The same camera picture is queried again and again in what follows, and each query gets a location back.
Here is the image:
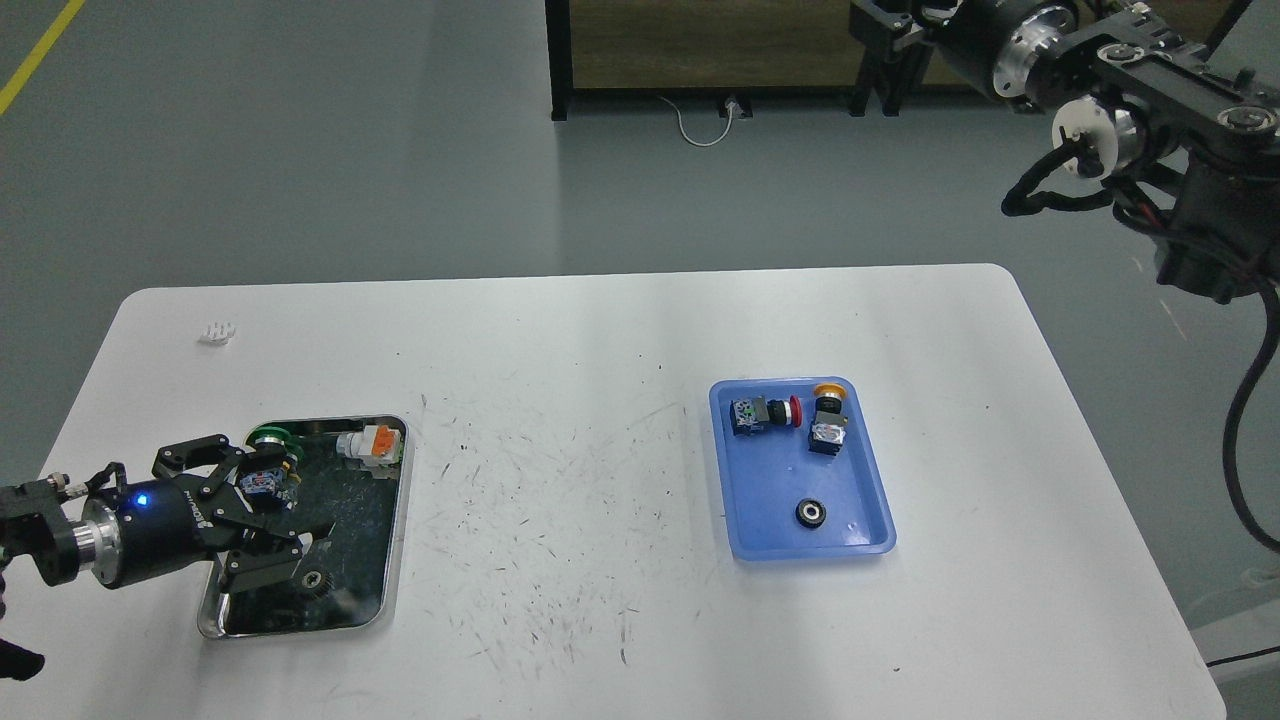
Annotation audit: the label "stainless steel tray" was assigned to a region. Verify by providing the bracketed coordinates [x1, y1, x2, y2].
[196, 415, 412, 641]

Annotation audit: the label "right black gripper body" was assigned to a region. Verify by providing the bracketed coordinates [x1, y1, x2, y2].
[932, 1, 1079, 101]

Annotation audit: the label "left wooden black cabinet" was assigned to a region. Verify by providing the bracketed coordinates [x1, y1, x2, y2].
[545, 1, 864, 120]

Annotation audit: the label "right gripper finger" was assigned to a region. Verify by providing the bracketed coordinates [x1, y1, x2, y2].
[847, 1, 936, 56]

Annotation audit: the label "white cable on floor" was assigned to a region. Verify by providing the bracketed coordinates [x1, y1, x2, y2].
[658, 94, 753, 149]

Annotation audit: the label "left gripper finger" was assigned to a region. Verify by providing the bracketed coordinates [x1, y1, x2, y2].
[152, 434, 250, 480]
[218, 518, 335, 594]

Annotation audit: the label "blue plastic tray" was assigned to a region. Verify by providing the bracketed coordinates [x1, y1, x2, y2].
[708, 375, 897, 562]

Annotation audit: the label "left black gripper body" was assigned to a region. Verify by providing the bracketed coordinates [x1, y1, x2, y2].
[79, 455, 260, 589]

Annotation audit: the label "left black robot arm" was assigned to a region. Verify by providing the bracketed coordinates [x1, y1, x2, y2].
[1, 425, 335, 594]

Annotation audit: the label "small white plastic piece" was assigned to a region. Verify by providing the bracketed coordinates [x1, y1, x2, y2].
[197, 322, 238, 347]

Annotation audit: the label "right wooden black cabinet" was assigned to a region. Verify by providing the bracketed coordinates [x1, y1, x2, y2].
[878, 0, 1257, 117]

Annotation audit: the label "red push button switch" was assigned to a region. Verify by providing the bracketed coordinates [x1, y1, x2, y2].
[728, 395, 803, 436]

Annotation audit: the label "yellow push button switch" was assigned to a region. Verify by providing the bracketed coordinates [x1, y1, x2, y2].
[808, 382, 849, 456]

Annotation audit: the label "orange white switch part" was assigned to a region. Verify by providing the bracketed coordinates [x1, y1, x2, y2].
[334, 424, 404, 475]

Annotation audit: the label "wooden black cabinet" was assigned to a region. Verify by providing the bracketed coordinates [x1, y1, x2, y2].
[545, 1, 864, 120]
[878, 0, 1257, 117]

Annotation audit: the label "green push button switch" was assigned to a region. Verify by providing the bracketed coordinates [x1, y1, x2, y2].
[236, 425, 305, 512]

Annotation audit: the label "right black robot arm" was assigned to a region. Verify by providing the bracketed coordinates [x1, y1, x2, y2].
[849, 1, 1277, 551]

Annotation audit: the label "black gear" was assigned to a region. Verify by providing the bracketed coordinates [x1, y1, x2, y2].
[298, 569, 334, 600]
[795, 498, 827, 529]

